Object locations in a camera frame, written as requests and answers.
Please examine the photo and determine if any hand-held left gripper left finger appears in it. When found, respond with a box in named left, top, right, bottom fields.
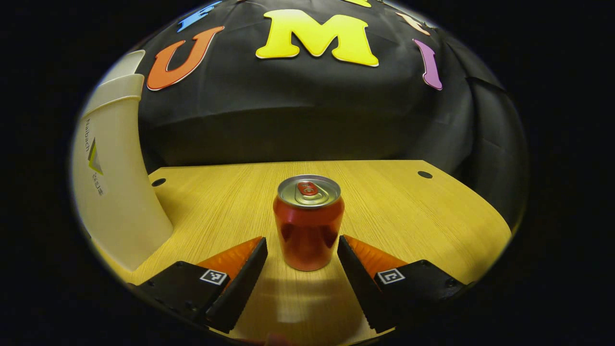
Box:
left=130, top=236, right=269, bottom=334

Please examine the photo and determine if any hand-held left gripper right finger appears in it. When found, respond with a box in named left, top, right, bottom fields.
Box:
left=337, top=235, right=474, bottom=334

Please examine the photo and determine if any red pop can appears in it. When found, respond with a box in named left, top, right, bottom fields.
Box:
left=273, top=174, right=345, bottom=272

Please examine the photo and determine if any white desktop garbage bin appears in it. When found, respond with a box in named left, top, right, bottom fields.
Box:
left=71, top=49, right=174, bottom=272

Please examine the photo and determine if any wooden desktop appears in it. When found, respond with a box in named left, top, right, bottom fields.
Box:
left=94, top=160, right=512, bottom=346

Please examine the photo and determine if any black backdrop cloth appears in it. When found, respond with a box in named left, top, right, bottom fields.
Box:
left=130, top=0, right=529, bottom=226

